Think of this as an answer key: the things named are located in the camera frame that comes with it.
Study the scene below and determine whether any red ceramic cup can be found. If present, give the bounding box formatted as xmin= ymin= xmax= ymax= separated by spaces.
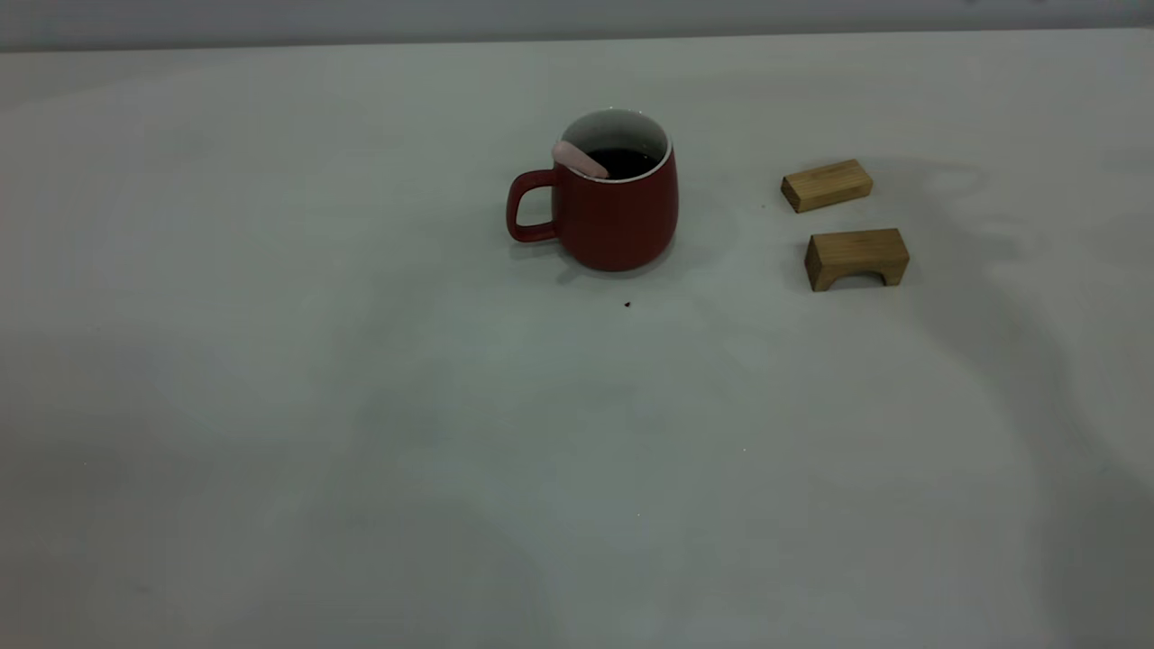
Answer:
xmin=506 ymin=108 xmax=679 ymax=272

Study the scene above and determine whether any pink handled metal spoon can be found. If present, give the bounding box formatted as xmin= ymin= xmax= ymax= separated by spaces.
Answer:
xmin=552 ymin=140 xmax=610 ymax=179

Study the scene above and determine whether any arched wooden block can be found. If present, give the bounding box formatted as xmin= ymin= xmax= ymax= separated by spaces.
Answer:
xmin=803 ymin=228 xmax=910 ymax=293

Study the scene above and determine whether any flat wooden block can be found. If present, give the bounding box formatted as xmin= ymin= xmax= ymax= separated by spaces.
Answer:
xmin=780 ymin=159 xmax=875 ymax=215

